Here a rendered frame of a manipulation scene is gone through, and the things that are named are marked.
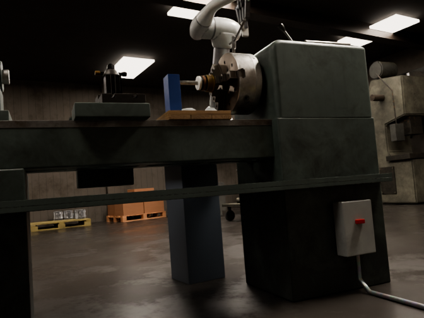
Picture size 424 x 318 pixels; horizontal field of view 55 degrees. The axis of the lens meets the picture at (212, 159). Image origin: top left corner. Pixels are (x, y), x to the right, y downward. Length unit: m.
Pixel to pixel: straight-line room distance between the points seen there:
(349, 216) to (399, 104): 6.09
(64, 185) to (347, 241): 7.82
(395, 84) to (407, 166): 1.49
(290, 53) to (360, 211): 0.84
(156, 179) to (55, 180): 2.30
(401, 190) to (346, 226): 6.04
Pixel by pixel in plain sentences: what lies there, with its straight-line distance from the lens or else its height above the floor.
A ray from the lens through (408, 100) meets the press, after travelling 8.10.
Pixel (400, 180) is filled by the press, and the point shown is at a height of 0.44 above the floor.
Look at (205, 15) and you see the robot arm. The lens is 2.44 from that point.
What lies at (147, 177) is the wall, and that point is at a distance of 9.85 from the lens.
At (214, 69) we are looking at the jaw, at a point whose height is 1.16.
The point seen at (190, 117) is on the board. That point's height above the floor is 0.87.
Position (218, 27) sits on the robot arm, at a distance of 2.57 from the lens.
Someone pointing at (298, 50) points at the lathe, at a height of 1.20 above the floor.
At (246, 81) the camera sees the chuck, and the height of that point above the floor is 1.05.
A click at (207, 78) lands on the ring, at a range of 2.05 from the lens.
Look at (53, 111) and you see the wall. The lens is 9.49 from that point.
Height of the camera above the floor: 0.55
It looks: 4 degrees up
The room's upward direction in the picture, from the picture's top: 4 degrees counter-clockwise
